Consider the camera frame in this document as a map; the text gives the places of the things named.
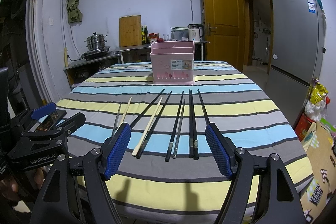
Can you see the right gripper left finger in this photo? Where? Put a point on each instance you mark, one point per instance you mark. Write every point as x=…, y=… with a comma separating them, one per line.
x=75, y=188

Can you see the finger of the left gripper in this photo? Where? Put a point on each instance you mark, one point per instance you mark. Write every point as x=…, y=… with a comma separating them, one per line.
x=45, y=110
x=72, y=124

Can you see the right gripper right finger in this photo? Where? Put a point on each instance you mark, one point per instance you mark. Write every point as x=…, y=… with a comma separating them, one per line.
x=277, y=200

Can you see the light wooden chopstick short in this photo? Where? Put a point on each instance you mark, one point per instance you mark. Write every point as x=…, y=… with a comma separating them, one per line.
x=125, y=112

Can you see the light wooden chopstick long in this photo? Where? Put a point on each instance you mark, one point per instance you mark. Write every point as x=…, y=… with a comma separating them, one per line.
x=137, y=147

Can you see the metal chopstick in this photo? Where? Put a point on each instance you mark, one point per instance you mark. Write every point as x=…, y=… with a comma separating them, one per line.
x=116, y=119
x=179, y=131

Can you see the person's left hand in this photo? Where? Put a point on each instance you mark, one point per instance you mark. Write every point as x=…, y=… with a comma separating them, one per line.
x=10, y=188

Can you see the gas stove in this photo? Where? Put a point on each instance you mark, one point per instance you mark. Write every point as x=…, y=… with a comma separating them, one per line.
x=94, y=54

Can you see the cardboard box with drawings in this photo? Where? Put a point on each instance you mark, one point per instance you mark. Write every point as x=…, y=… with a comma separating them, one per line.
x=318, y=145

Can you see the red box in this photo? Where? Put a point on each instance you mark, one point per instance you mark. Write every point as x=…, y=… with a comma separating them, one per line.
x=303, y=126

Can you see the stainless steel steamer pot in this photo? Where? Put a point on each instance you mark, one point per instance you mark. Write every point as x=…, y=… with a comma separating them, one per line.
x=96, y=41

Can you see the striped tablecloth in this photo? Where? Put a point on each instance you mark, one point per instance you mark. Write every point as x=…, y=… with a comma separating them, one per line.
x=183, y=190

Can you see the yellow snack bag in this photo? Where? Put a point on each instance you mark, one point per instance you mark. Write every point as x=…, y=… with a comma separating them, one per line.
x=318, y=93

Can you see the wooden cutting board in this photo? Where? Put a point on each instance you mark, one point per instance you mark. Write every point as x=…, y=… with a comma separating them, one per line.
x=130, y=31

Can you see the pink utensil caddy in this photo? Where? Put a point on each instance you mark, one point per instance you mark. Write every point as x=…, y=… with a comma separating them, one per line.
x=173, y=62

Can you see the dark oil bottle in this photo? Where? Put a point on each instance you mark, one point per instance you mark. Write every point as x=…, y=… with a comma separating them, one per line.
x=145, y=35

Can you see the red lidded jar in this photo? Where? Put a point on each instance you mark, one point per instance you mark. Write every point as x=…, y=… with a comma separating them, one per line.
x=153, y=37

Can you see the clear storage box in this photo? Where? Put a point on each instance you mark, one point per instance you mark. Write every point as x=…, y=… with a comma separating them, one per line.
x=179, y=33

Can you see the yellow wooden door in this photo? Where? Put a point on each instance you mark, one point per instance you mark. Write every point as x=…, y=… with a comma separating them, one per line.
x=224, y=24

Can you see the white electric kettle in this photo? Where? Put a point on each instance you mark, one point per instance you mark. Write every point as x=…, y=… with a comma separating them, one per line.
x=196, y=32

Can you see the grey refrigerator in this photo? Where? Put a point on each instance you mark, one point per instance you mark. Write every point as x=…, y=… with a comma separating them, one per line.
x=299, y=28

